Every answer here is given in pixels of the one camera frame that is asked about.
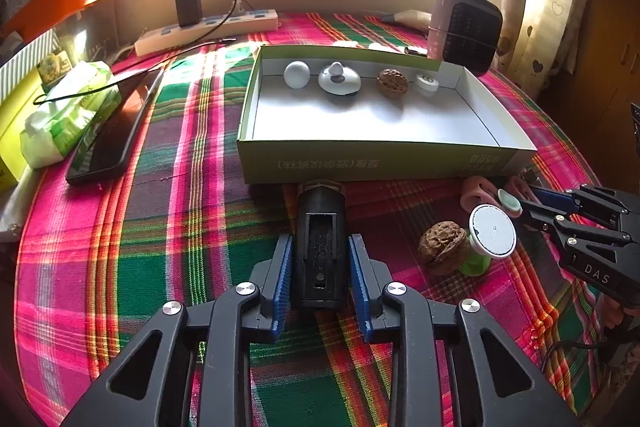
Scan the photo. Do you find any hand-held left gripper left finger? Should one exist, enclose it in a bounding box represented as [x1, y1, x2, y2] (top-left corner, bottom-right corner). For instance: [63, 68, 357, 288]
[60, 234, 294, 427]

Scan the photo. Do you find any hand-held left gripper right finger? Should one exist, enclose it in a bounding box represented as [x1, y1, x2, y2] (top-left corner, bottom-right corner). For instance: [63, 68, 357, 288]
[348, 234, 583, 427]

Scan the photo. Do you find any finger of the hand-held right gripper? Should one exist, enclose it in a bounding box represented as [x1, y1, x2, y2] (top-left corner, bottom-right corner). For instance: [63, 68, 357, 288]
[520, 201, 636, 258]
[530, 186, 632, 228]

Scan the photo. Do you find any pink toy with teal seat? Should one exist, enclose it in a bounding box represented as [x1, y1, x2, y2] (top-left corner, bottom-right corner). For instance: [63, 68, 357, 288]
[496, 177, 538, 220]

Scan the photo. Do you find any green cup with white lid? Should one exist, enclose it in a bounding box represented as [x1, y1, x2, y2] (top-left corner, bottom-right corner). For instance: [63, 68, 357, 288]
[456, 204, 517, 278]

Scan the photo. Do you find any black rectangular device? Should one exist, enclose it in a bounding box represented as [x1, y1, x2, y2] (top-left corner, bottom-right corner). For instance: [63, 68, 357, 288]
[291, 180, 349, 310]

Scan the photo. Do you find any brown walnut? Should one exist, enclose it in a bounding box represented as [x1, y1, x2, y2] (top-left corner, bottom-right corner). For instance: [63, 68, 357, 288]
[376, 68, 411, 98]
[418, 221, 468, 276]

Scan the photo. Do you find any green cardboard box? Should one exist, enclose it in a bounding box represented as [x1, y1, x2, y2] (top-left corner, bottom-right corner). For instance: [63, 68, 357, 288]
[236, 44, 538, 184]

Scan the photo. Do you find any small white round cap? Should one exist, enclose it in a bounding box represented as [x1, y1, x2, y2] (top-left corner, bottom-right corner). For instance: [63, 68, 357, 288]
[414, 73, 440, 96]

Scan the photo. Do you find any white round panda gadget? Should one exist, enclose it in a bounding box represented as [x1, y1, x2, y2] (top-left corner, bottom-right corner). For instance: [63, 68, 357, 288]
[318, 62, 362, 96]

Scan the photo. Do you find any white ball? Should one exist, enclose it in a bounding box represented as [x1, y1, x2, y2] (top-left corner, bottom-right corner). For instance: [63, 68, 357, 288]
[284, 61, 312, 88]

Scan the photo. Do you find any person's right hand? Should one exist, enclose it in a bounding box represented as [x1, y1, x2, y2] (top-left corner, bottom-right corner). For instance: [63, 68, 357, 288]
[600, 294, 628, 330]

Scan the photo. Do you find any pink green plaid tablecloth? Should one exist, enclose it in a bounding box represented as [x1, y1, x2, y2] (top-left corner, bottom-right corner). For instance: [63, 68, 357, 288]
[15, 9, 640, 427]

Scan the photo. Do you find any brown wooden cabinet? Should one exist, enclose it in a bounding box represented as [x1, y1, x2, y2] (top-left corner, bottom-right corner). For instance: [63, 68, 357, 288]
[537, 0, 640, 188]

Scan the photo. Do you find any small grey fan heater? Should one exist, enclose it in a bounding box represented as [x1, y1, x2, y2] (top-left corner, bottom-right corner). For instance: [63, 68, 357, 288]
[426, 0, 503, 78]

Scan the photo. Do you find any black smartphone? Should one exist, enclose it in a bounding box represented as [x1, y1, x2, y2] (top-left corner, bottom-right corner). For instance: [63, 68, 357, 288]
[66, 68, 166, 186]

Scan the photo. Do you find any beige cone-shaped object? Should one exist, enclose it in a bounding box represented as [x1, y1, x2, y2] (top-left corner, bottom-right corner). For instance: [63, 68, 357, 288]
[381, 8, 432, 32]

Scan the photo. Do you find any white power strip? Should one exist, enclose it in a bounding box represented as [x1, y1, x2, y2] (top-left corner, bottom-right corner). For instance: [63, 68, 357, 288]
[135, 9, 279, 58]

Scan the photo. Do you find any green white tissue pack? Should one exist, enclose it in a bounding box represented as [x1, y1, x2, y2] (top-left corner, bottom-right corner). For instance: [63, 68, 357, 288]
[20, 61, 121, 170]

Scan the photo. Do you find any black charger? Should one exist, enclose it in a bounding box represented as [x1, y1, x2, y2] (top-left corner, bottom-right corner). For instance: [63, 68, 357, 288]
[174, 0, 203, 28]

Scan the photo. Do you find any yellow-green box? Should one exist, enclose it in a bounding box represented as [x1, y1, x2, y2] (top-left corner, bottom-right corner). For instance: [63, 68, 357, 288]
[0, 67, 51, 192]

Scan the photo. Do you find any white green striped box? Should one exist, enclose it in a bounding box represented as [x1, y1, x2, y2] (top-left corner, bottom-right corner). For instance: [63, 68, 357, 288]
[0, 29, 61, 100]

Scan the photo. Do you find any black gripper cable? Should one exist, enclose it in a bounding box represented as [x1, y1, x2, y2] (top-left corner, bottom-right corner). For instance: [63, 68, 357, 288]
[540, 339, 623, 375]

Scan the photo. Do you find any black charging cable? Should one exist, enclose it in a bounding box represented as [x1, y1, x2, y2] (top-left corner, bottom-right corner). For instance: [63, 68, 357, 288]
[32, 0, 238, 106]

